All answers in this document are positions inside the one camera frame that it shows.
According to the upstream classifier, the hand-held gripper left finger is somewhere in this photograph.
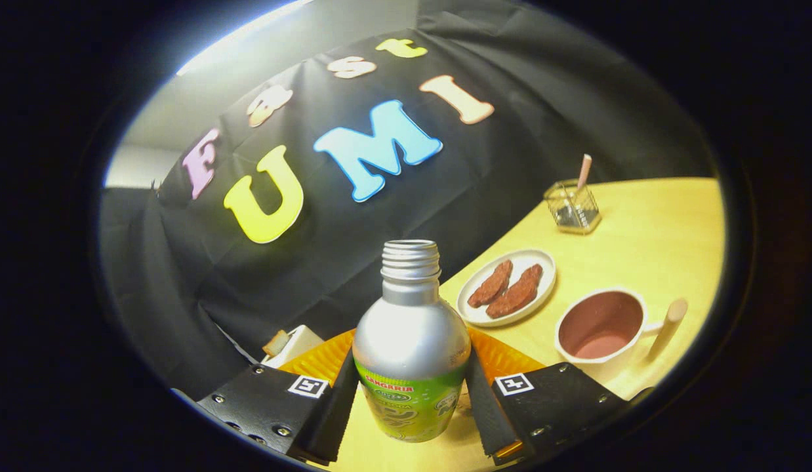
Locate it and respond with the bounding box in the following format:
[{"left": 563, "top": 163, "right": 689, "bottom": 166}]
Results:
[{"left": 196, "top": 330, "right": 361, "bottom": 467}]

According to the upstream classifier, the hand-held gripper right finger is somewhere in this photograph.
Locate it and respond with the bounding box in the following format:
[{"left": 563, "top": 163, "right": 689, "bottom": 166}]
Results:
[{"left": 465, "top": 328, "right": 630, "bottom": 467}]

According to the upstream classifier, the silver green juice bottle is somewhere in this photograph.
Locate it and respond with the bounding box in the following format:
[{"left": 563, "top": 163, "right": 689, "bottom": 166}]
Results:
[{"left": 351, "top": 239, "right": 472, "bottom": 444}]

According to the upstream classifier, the white cup with wooden handle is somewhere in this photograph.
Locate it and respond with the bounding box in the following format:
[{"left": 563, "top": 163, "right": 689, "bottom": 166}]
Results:
[{"left": 554, "top": 286, "right": 689, "bottom": 384}]

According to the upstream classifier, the clear juice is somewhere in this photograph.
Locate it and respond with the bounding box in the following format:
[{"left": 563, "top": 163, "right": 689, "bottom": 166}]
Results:
[{"left": 575, "top": 333, "right": 635, "bottom": 359}]

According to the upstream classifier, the white toaster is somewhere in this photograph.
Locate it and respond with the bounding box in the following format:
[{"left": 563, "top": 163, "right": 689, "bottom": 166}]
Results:
[{"left": 260, "top": 324, "right": 325, "bottom": 369}]

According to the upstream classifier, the bread slice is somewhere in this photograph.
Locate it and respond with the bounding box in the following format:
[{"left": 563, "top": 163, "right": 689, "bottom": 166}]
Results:
[{"left": 262, "top": 330, "right": 291, "bottom": 358}]

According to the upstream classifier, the brown meat piece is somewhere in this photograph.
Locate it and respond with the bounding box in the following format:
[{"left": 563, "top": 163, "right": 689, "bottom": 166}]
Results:
[
  {"left": 485, "top": 264, "right": 544, "bottom": 320},
  {"left": 467, "top": 260, "right": 514, "bottom": 309}
]

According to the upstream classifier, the white oval plate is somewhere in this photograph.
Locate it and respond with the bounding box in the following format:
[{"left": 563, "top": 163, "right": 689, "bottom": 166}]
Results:
[{"left": 457, "top": 248, "right": 558, "bottom": 328}]

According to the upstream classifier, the black backdrop cloth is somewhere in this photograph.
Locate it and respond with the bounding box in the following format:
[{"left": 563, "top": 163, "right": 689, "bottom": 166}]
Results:
[{"left": 98, "top": 0, "right": 718, "bottom": 401}]

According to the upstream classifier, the wooden table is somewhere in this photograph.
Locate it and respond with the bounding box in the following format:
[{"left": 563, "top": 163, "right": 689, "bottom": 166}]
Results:
[{"left": 314, "top": 177, "right": 727, "bottom": 472}]

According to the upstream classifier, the wire mesh holder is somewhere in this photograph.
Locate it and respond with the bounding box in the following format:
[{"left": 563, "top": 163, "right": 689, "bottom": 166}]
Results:
[{"left": 544, "top": 179, "right": 603, "bottom": 235}]

